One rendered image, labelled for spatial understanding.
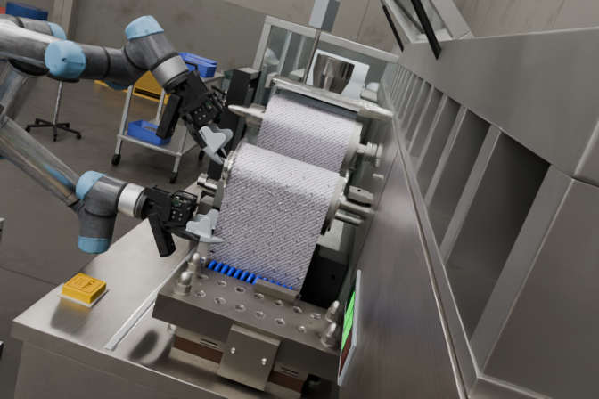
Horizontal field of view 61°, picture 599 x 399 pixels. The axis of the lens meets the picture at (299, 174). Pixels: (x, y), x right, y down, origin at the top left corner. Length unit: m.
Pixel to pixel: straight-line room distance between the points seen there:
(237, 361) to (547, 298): 0.84
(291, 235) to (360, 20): 7.74
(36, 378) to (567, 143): 1.12
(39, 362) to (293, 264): 0.56
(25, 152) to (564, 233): 1.20
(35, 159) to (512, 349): 1.19
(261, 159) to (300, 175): 0.10
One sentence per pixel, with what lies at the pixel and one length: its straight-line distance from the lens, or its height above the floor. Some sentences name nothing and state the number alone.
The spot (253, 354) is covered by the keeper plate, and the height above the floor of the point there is 0.98.
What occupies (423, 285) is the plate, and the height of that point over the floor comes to 1.43.
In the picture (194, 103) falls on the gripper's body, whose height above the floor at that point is 1.38.
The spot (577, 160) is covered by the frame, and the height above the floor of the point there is 1.59.
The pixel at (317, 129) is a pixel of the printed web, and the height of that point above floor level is 1.36.
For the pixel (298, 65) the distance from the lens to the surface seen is 2.15.
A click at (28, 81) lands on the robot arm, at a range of 1.66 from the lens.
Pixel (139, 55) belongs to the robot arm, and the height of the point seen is 1.44.
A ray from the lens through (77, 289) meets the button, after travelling 1.26.
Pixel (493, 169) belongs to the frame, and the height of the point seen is 1.55.
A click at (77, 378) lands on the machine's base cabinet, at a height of 0.82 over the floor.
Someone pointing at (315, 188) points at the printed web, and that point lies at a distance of 1.14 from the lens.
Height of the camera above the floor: 1.61
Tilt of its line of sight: 16 degrees down
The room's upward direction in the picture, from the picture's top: 17 degrees clockwise
